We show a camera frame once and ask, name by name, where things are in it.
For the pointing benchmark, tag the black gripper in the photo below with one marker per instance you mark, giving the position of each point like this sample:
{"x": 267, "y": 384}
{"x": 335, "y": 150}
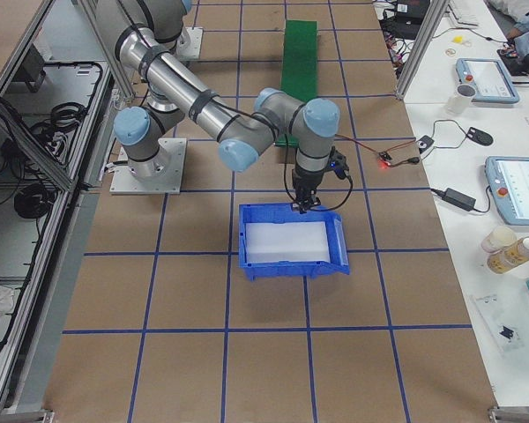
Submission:
{"x": 305, "y": 181}

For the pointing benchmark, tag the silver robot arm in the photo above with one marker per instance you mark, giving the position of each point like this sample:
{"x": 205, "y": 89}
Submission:
{"x": 142, "y": 36}

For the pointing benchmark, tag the blue plastic bin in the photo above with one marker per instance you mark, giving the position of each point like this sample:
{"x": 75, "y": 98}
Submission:
{"x": 277, "y": 241}

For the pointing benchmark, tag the small sensor circuit board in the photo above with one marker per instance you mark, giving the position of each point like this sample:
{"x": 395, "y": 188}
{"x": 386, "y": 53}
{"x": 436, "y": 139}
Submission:
{"x": 385, "y": 160}

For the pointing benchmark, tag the green conveyor belt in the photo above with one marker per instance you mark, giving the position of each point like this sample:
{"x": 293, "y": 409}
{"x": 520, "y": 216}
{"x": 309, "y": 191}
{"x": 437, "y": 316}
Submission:
{"x": 299, "y": 66}

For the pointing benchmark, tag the black computer mouse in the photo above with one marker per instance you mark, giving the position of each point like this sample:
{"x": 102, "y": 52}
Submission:
{"x": 480, "y": 137}

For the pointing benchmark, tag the white mug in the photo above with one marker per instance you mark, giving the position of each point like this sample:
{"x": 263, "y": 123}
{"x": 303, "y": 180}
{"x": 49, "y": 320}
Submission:
{"x": 460, "y": 100}

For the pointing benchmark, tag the drink can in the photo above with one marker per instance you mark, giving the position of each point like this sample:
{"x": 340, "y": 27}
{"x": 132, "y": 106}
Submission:
{"x": 510, "y": 257}

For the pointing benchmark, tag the lower teach pendant tablet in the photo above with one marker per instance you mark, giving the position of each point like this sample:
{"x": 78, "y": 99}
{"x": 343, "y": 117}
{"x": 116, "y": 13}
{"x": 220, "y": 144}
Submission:
{"x": 508, "y": 178}

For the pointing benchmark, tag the teach pendant tablet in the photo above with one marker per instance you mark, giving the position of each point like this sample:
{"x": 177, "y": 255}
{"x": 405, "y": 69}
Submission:
{"x": 508, "y": 178}
{"x": 489, "y": 78}

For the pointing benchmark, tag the upper teach pendant tablet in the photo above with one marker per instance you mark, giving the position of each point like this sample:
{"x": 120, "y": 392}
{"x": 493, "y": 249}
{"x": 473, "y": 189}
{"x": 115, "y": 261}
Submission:
{"x": 489, "y": 78}

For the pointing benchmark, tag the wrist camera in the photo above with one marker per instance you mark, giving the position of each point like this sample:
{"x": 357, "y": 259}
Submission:
{"x": 338, "y": 164}

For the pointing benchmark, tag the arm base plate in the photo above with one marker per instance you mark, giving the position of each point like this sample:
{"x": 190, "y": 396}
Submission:
{"x": 188, "y": 45}
{"x": 160, "y": 175}

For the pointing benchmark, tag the aluminium frame post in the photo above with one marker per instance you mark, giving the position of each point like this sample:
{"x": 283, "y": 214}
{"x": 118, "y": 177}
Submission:
{"x": 429, "y": 13}

